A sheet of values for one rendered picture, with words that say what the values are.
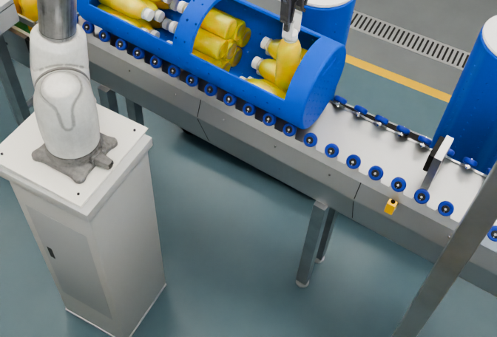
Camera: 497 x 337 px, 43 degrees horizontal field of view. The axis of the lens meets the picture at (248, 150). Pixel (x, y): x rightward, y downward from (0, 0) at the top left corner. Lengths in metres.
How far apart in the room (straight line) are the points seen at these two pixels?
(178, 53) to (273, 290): 1.20
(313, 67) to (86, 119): 0.64
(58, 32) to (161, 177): 1.42
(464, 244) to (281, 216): 1.48
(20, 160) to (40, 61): 0.30
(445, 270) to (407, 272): 1.22
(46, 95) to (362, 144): 0.97
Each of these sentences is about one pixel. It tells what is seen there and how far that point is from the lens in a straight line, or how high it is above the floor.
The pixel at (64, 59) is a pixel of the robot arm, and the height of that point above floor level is 1.25.
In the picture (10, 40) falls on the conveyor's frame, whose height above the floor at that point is 0.84.
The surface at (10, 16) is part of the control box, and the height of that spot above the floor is 1.04.
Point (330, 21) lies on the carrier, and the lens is 2.37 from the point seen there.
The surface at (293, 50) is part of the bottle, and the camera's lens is 1.81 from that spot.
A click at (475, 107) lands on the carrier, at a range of 2.49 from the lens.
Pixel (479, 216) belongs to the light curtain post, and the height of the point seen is 1.33.
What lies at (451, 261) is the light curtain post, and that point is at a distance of 1.65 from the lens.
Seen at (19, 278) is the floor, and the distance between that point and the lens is 2.89.
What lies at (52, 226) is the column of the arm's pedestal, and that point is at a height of 0.78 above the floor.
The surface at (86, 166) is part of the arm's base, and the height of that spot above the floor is 1.03.
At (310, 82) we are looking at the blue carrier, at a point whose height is 1.20.
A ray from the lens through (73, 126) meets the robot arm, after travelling 1.72.
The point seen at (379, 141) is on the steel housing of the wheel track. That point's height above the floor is 0.93.
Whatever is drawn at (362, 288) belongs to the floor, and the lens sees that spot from 2.82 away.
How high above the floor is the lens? 2.49
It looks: 52 degrees down
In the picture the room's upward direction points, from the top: 4 degrees clockwise
